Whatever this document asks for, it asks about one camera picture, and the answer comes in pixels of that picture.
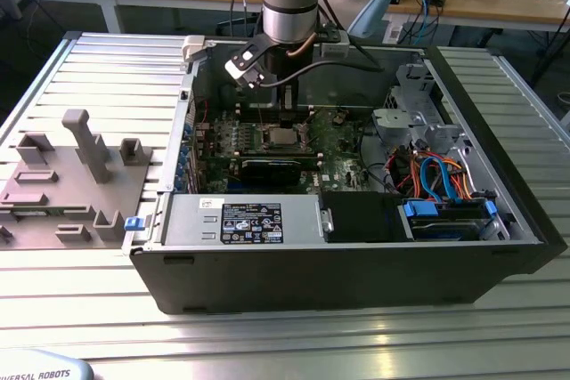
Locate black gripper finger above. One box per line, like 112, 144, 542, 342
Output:
287, 82, 300, 130
274, 82, 289, 128

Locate CPU with silver lid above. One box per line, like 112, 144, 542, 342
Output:
265, 125, 300, 148

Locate RAM slot white clips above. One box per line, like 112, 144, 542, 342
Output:
239, 105, 314, 112

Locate installed RAM stick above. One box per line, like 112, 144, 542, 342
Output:
240, 152, 322, 164

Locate black graphics card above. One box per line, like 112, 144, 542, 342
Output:
240, 157, 322, 186

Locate green motherboard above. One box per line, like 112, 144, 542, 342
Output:
195, 106, 375, 197

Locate grey metal drive cage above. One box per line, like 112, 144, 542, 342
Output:
370, 62, 476, 150

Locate white power strip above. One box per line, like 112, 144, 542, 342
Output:
381, 14, 409, 45

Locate grey power supply unit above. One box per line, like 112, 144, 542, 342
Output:
160, 192, 324, 247

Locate hard disk in blue carrier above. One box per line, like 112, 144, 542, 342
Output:
398, 198, 499, 242

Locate black PC case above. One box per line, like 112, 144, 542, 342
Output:
120, 32, 569, 317

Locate grey parts rack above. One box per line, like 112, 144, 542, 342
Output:
0, 108, 155, 251

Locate brown gripper cable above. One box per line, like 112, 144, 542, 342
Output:
286, 31, 322, 60

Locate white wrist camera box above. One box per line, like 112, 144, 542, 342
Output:
224, 39, 268, 90

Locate black camera cable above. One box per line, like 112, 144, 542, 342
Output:
257, 59, 387, 87

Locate small grey wrist camera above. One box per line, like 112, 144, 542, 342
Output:
319, 30, 352, 60

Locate thin black wire loop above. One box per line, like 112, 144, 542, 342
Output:
340, 93, 382, 109

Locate thin red wire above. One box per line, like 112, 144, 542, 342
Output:
195, 98, 211, 126

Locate thick black cable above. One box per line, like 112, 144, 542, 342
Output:
354, 117, 395, 197

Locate grey case release handle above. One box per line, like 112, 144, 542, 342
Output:
182, 35, 210, 63

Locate blue flat data cable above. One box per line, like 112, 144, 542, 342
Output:
420, 155, 467, 203

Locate orange red wire bundle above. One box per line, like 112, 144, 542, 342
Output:
386, 148, 474, 198

